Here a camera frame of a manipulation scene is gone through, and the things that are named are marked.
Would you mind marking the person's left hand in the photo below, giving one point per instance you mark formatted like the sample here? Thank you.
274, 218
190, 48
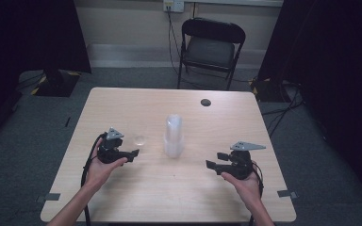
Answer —
99, 171

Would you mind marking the black stand base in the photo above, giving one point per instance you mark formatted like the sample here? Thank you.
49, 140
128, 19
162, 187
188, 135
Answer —
56, 83
268, 91

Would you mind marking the stack of clear plastic cups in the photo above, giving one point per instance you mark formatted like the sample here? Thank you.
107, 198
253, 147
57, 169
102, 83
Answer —
173, 138

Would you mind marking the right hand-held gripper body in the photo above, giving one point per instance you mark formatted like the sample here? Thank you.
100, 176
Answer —
237, 164

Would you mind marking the single clear disposable cup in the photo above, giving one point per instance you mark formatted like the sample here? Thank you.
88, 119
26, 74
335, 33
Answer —
139, 140

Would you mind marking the black folding chair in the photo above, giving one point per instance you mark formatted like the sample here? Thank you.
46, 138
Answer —
210, 50

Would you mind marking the person's right hand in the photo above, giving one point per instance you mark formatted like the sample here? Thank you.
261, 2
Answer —
248, 188

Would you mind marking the grey tape piece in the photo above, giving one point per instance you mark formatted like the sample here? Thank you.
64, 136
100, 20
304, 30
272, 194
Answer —
287, 193
51, 197

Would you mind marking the black curtain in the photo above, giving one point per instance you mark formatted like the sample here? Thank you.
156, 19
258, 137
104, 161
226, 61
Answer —
19, 47
333, 78

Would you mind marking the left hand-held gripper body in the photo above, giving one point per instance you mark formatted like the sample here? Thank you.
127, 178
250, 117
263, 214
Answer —
111, 150

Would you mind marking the white wall outlet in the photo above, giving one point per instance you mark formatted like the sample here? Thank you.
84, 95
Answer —
173, 5

